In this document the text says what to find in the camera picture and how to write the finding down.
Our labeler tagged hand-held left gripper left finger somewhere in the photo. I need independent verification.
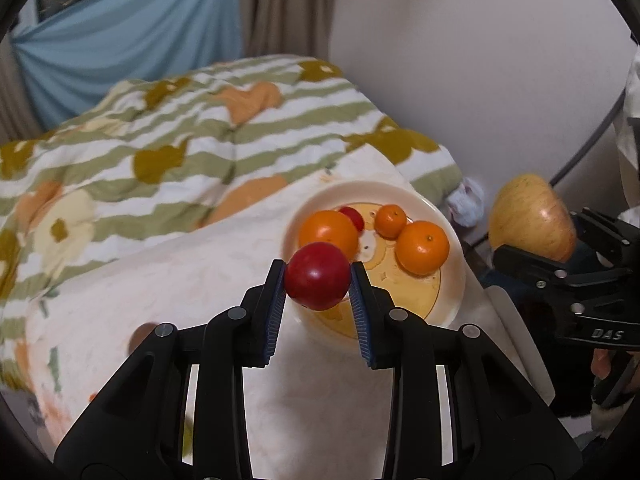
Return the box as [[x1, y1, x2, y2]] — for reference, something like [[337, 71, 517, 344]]
[[52, 258, 288, 480]]

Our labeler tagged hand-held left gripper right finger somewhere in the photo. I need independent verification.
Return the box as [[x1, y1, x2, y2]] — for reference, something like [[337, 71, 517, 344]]
[[349, 260, 583, 480]]

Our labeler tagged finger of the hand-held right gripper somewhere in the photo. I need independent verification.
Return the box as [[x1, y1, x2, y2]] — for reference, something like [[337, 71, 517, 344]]
[[492, 243, 577, 292], [571, 207, 640, 267]]

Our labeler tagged large yellow-red apple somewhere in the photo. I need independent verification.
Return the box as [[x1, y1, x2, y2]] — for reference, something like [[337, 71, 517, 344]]
[[488, 173, 577, 263]]

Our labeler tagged cream plate with cartoon print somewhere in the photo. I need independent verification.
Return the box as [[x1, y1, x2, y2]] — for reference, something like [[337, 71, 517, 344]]
[[282, 180, 468, 356]]

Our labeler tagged small orange mandarin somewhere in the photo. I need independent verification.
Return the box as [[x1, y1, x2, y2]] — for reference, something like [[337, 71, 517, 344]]
[[375, 204, 407, 239]]

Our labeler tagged person's right hand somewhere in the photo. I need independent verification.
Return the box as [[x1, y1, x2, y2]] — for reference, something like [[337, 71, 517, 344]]
[[591, 347, 640, 398]]

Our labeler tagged floral white tablecloth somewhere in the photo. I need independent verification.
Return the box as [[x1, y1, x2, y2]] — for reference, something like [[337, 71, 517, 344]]
[[0, 167, 556, 480]]

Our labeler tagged white plastic bag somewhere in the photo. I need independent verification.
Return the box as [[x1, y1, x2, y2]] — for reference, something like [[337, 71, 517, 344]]
[[446, 178, 486, 226]]

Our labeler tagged black round hoop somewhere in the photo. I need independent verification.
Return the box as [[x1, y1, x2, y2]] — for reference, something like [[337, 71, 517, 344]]
[[547, 92, 628, 188]]

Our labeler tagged brown kiwi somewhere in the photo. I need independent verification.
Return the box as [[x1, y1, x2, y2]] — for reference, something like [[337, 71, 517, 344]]
[[127, 322, 163, 356]]

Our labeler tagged green striped flower blanket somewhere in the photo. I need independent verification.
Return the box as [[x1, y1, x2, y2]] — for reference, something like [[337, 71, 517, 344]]
[[0, 54, 461, 396]]

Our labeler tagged beige curtain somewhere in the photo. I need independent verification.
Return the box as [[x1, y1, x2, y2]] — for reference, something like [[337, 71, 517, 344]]
[[235, 0, 346, 68], [0, 40, 40, 146]]

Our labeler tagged blue cloth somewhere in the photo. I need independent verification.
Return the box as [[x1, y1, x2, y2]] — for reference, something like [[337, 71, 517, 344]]
[[10, 0, 244, 131]]

